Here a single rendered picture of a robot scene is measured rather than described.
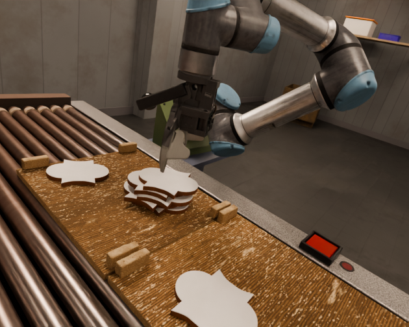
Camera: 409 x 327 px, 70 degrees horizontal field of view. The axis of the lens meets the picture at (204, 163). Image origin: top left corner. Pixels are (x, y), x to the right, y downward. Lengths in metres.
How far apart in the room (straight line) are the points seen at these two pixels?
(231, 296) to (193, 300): 0.06
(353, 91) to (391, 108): 6.20
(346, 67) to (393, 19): 6.28
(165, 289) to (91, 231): 0.19
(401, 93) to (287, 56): 2.54
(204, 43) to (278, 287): 0.46
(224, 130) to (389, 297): 0.62
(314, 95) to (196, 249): 0.55
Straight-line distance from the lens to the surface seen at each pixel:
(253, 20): 0.62
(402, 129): 7.09
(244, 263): 0.61
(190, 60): 0.58
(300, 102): 0.92
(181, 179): 0.71
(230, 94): 1.08
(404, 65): 7.05
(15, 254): 0.62
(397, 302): 0.76
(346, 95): 0.88
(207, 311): 0.50
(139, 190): 0.67
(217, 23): 0.58
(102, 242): 0.60
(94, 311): 0.52
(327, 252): 0.75
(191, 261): 0.58
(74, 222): 0.65
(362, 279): 0.75
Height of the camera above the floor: 1.33
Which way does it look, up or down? 24 degrees down
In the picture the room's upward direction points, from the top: 12 degrees clockwise
